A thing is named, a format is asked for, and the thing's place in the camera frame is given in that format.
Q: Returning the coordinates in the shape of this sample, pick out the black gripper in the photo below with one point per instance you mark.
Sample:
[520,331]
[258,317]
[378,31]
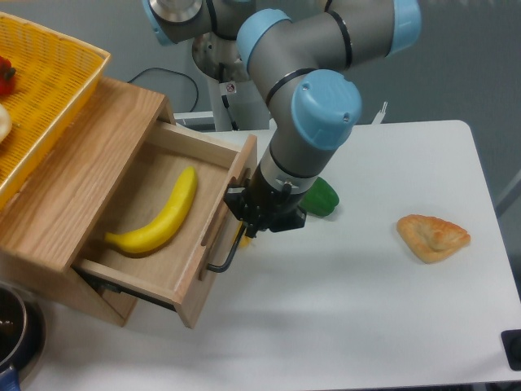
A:
[261,207]

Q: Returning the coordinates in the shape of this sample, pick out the black drawer handle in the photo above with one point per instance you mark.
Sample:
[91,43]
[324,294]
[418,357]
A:
[225,265]

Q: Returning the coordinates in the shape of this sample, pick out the wooden top drawer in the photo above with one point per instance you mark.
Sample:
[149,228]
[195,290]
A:
[173,276]

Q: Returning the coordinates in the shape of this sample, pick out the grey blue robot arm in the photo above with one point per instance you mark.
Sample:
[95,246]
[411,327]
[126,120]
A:
[298,69]

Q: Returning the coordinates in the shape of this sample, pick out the wooden drawer cabinet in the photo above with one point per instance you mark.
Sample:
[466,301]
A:
[44,227]

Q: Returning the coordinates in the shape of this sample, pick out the yellow toy bell pepper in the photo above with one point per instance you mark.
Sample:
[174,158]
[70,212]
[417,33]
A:
[244,240]

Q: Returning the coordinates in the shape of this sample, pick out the green toy bell pepper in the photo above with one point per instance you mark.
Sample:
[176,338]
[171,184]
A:
[321,199]

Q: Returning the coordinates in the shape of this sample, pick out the yellow toy banana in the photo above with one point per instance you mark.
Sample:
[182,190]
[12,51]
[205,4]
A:
[165,224]

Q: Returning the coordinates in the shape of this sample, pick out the toy pastry bread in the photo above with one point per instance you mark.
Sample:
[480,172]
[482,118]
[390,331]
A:
[431,239]

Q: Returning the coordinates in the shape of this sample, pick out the yellow plastic basket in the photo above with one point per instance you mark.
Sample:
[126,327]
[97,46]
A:
[55,76]

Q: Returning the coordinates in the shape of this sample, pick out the dark metal pot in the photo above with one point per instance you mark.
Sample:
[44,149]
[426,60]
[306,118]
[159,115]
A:
[23,337]

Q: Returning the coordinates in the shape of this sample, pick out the white round toy food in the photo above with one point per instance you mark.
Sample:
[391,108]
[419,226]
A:
[5,123]

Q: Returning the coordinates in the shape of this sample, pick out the red toy bell pepper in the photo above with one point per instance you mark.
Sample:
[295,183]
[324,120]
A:
[8,77]

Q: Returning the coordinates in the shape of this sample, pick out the black table corner device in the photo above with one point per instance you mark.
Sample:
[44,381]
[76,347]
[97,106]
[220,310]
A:
[511,340]

